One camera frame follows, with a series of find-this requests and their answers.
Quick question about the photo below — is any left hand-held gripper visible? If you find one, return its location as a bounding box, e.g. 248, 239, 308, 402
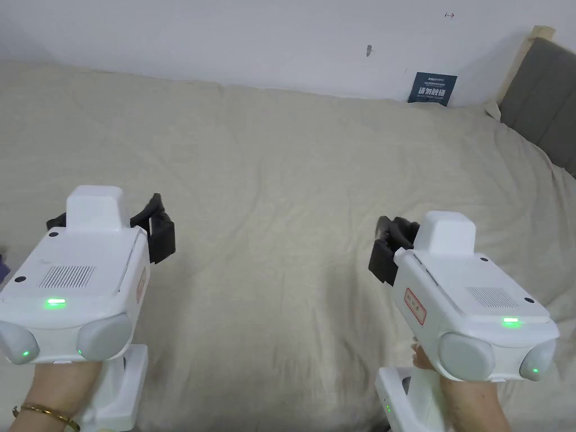
0, 184, 176, 432

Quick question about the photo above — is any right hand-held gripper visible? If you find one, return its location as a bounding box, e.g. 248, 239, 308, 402
367, 211, 561, 432

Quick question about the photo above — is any person's left hand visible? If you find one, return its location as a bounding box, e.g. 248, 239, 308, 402
21, 361, 102, 423

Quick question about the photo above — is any person's right hand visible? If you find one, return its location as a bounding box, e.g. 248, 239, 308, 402
411, 344, 514, 432

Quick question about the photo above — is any bed with beige sheet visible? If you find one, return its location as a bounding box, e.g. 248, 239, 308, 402
0, 60, 576, 432

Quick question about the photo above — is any dark blue printed card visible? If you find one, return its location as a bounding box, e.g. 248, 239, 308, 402
407, 71, 459, 108

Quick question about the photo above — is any grey padded headboard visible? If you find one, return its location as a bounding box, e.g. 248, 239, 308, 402
485, 25, 576, 177

